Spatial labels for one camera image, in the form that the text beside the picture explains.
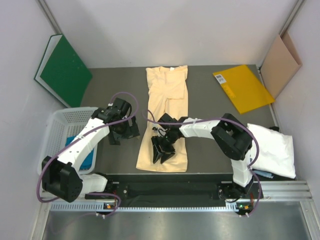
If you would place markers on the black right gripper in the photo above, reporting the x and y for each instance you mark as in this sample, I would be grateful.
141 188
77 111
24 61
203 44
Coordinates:
157 141

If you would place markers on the green binder folder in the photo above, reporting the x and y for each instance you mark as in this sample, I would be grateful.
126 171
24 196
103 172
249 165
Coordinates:
62 72

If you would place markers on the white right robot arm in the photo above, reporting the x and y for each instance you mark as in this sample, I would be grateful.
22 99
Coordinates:
229 134

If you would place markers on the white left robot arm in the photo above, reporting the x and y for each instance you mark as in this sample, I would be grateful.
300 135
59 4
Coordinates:
60 175

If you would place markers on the aluminium frame rail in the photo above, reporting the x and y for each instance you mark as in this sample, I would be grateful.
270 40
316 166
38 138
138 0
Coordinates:
270 189

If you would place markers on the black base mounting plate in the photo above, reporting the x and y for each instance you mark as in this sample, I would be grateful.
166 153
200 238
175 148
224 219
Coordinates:
218 186

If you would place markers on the cream yellow t shirt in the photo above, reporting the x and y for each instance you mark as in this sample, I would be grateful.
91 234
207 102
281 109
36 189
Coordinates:
168 93

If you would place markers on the white t shirt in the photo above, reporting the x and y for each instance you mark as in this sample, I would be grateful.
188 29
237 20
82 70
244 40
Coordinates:
286 158

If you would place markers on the yellow plastic folder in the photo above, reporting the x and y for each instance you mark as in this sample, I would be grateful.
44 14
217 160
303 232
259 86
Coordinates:
244 89

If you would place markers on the white plastic basket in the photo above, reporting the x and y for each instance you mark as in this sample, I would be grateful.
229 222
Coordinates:
63 125

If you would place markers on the blue t shirt in basket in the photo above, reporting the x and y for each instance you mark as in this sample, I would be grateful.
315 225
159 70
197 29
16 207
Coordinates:
88 161

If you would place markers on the beige cardboard folder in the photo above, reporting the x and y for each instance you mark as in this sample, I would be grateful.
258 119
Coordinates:
281 63

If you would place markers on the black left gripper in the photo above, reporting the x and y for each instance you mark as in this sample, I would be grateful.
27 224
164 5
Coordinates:
131 131

